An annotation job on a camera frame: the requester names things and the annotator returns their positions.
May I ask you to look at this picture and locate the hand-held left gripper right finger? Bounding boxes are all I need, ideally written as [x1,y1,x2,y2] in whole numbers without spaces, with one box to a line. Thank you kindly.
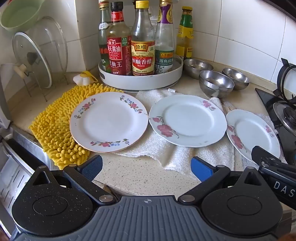
[177,156,263,205]

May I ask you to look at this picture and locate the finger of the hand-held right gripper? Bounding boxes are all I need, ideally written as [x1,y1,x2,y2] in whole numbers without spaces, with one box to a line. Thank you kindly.
[251,146,288,164]

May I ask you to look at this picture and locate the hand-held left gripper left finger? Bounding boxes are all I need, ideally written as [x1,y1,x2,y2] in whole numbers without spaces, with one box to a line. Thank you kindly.
[32,154,117,205]

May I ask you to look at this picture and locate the white plate gold rim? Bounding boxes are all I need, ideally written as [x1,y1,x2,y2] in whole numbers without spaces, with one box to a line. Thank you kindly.
[73,137,145,154]

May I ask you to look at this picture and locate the small white plate pink flowers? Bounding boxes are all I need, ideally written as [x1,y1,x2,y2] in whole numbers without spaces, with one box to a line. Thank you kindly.
[225,109,281,165]

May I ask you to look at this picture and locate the white plate small mixed flowers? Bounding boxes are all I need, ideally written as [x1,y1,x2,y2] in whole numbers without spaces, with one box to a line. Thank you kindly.
[69,91,148,151]

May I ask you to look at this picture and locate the large white plate pink flowers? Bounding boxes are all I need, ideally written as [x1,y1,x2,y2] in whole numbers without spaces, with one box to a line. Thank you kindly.
[148,95,227,147]

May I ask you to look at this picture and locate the steel bowl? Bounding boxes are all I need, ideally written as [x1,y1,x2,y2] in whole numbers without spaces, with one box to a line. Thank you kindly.
[199,70,235,98]
[222,68,250,91]
[183,59,214,80]

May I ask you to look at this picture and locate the white towel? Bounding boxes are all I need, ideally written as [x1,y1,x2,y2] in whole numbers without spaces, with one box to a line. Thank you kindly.
[111,89,287,178]

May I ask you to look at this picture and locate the steel gas burner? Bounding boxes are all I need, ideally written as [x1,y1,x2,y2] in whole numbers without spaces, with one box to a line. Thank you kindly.
[273,102,296,135]

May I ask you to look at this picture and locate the black glass gas stove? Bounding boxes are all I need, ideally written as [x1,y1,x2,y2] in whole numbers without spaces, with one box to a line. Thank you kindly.
[255,87,296,163]

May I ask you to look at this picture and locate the yellow chenille mat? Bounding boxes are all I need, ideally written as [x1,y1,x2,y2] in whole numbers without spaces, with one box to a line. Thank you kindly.
[29,84,125,171]

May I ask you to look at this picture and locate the beige washcloth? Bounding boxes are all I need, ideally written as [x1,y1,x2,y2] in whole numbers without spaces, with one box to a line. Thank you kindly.
[209,97,234,114]

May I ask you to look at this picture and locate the steel sink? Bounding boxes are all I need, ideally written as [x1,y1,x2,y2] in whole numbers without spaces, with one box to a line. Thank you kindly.
[0,125,56,232]

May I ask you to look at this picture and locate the black pan support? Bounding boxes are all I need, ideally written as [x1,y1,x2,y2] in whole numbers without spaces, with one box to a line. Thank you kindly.
[276,58,296,102]

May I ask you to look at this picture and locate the white two-tier rotating rack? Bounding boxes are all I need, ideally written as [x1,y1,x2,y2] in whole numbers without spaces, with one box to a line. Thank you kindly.
[98,54,184,87]

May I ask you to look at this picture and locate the soy sauce bottle red label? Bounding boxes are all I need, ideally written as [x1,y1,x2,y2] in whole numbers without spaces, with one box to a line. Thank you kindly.
[106,2,132,76]

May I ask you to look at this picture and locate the vinegar bottle yellow cap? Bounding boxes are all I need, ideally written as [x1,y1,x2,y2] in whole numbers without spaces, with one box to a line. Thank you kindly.
[131,0,156,76]

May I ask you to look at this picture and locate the large clear glass lid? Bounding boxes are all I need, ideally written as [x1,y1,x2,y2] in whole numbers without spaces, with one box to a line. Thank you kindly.
[30,16,68,84]

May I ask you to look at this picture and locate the glass pot lid steel rim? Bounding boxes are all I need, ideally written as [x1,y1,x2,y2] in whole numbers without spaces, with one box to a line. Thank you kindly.
[12,31,52,88]

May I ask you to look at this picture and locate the clear bottle white cap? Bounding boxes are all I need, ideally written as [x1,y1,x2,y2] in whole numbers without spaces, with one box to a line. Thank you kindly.
[98,0,111,71]

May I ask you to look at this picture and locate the clear bottle purple label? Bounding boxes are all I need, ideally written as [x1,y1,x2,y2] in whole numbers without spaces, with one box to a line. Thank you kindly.
[155,1,175,75]

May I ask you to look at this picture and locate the yellow green sauce bottle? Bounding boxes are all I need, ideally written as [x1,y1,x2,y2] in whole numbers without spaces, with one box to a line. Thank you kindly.
[176,6,193,61]

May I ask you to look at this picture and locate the light green bowl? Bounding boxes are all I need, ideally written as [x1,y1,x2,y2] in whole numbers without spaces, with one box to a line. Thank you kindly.
[0,0,41,32]

